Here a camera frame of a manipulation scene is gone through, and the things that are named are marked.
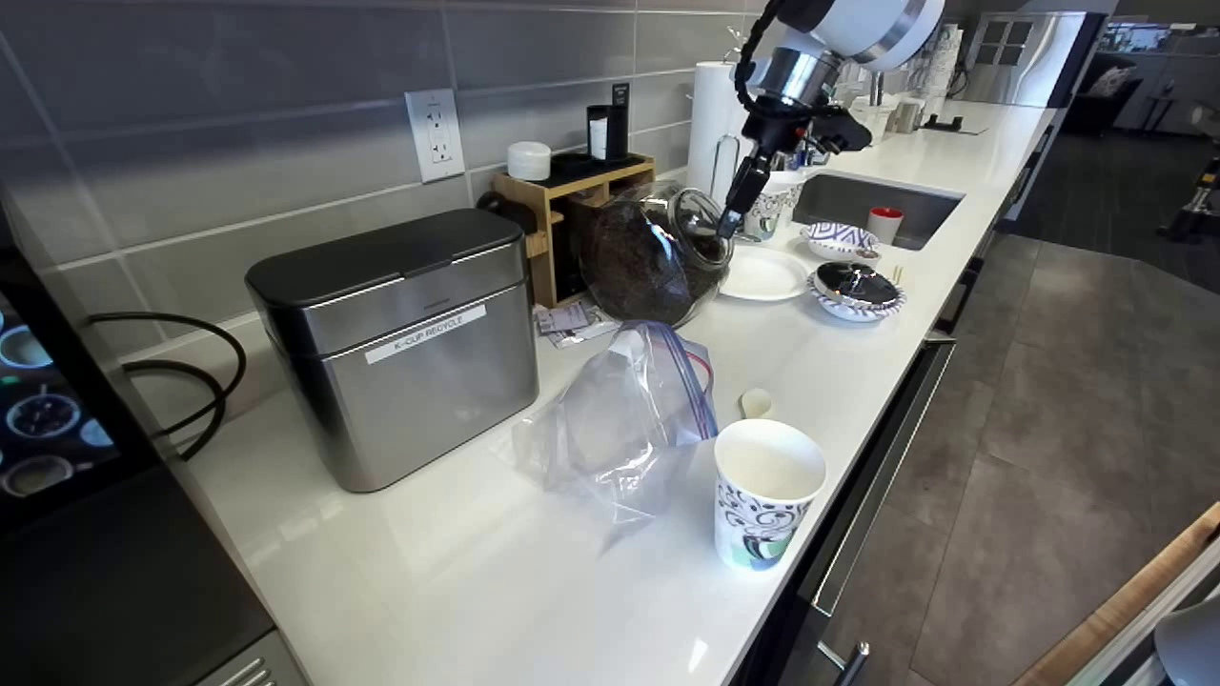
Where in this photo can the wooden organizer box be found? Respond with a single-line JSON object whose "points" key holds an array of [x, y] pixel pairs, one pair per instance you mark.
{"points": [[576, 180]]}

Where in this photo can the small white jar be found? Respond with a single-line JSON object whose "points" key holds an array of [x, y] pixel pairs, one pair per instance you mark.
{"points": [[528, 158]]}

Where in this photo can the black tall box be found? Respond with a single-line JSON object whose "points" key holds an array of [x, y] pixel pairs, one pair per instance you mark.
{"points": [[609, 128]]}

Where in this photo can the white paper plate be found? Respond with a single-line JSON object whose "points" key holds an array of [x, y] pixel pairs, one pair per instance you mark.
{"points": [[763, 278]]}

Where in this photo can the blue patterned paper bowl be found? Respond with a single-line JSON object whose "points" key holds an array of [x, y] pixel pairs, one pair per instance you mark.
{"points": [[843, 308]]}

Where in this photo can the white wall outlet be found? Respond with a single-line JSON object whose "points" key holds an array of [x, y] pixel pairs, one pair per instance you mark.
{"points": [[436, 135]]}

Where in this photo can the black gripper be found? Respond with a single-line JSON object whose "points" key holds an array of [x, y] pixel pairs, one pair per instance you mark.
{"points": [[781, 132]]}

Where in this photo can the small white pod cup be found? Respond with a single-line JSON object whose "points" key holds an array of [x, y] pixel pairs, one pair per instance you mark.
{"points": [[888, 222]]}

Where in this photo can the black coffee machine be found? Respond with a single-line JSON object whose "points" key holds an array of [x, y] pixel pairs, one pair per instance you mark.
{"points": [[110, 575]]}

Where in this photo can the patterned paper cup middle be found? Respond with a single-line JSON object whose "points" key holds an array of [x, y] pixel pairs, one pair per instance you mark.
{"points": [[763, 218]]}

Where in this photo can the patterned paper cup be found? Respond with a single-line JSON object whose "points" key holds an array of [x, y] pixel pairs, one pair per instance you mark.
{"points": [[763, 218], [769, 477]]}

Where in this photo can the wire paper towel holder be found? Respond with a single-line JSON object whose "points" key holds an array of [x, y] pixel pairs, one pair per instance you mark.
{"points": [[721, 167]]}

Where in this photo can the white paper towel roll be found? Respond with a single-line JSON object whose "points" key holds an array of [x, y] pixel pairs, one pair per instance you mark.
{"points": [[715, 111]]}

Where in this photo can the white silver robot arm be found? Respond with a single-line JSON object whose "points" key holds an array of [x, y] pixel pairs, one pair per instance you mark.
{"points": [[782, 72]]}

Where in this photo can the patterned paper cup left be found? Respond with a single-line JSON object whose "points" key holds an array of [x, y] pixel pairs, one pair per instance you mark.
{"points": [[769, 477]]}

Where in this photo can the clear zip plastic bag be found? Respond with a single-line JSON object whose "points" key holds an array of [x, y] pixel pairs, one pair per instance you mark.
{"points": [[622, 430]]}

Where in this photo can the stainless steel bin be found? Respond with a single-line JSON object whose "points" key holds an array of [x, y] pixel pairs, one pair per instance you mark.
{"points": [[403, 340]]}

